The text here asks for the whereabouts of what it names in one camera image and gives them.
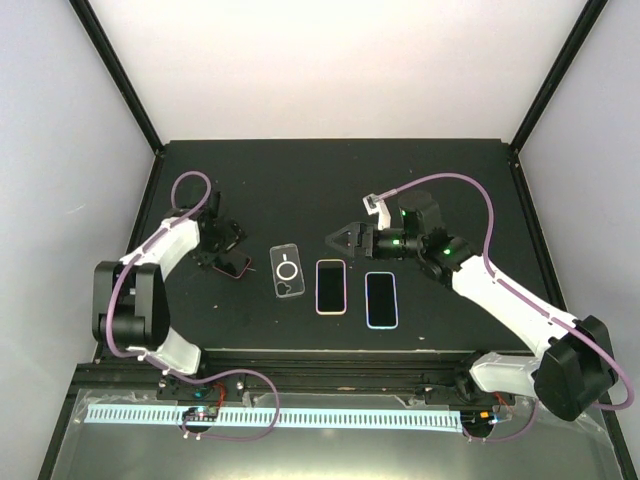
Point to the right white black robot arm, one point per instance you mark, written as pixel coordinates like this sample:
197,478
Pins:
571,365

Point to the black front frame rail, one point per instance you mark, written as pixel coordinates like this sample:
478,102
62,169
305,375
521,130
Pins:
355,375

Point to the left black corner post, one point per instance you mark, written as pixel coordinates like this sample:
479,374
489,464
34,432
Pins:
89,20

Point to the light blue phone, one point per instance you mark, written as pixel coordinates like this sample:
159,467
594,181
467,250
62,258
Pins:
368,300

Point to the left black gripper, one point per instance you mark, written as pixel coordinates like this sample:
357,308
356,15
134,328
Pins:
233,234

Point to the small circuit board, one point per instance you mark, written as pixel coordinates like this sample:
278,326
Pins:
200,414
484,417

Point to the black screen phone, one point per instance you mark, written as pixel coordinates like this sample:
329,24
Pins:
331,286

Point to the left small circuit board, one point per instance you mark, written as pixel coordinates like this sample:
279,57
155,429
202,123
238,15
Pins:
200,414

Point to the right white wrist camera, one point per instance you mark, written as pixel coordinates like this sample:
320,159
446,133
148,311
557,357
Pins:
376,206

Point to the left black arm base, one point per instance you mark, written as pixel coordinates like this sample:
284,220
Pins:
227,388

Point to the clear magsafe phone case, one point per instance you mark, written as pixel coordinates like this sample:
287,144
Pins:
287,271

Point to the black corner post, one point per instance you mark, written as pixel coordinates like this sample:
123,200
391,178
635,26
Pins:
89,20
571,47

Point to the right small circuit board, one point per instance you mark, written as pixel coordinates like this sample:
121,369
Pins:
484,417

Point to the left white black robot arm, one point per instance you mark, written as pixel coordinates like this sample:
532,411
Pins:
131,313

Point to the beige pink phone case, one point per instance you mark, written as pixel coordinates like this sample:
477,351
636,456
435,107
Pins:
317,287

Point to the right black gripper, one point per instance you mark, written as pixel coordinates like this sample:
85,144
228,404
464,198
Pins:
359,231

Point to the right black corner post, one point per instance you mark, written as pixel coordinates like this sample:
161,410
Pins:
571,47

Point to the red cased phone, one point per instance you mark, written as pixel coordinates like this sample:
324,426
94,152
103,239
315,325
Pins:
233,264

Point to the white slotted cable duct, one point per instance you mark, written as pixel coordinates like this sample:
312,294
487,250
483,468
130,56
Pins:
300,418

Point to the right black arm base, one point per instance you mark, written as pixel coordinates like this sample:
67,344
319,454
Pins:
458,389

